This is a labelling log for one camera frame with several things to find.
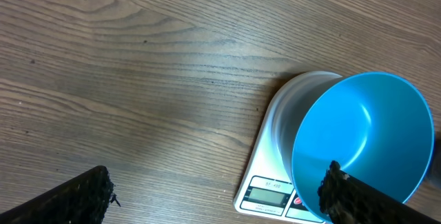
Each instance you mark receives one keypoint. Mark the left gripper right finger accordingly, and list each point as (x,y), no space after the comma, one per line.
(345,199)

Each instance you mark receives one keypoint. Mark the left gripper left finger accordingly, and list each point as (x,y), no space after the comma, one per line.
(83,200)

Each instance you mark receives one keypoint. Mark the teal bowl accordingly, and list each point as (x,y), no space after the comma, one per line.
(376,125)

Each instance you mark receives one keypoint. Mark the white digital kitchen scale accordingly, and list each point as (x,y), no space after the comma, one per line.
(267,188)

